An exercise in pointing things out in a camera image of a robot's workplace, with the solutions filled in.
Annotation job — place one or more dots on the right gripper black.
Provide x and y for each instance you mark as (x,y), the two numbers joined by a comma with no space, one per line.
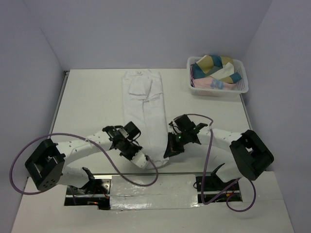
(172,148)

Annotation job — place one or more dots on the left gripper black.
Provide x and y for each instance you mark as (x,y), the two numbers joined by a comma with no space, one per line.
(136,148)

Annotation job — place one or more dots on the white long sleeve shirt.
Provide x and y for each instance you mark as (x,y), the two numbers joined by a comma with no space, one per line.
(143,104)

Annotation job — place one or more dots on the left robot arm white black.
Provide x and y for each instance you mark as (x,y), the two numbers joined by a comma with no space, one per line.
(49,164)

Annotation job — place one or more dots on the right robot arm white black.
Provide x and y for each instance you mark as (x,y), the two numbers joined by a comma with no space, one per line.
(251,157)

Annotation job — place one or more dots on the silver foil tape panel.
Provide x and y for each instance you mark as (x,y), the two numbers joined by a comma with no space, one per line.
(168,192)

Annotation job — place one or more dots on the pink shirt in basket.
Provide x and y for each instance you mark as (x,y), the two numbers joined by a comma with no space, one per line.
(221,80)

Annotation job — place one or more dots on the white plastic basket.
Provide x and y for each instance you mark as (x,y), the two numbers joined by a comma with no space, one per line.
(240,88)

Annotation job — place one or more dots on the colourful patchwork shirt in basket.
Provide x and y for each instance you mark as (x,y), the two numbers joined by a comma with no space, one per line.
(210,64)

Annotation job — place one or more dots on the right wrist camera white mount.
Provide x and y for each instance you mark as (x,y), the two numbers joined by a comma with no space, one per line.
(174,127)

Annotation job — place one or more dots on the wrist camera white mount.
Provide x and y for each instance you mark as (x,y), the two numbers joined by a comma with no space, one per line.
(140,159)
(174,127)

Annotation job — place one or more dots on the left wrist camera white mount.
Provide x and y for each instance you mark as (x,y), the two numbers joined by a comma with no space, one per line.
(140,159)

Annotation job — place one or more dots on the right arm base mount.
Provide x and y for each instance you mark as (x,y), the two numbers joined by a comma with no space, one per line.
(213,185)

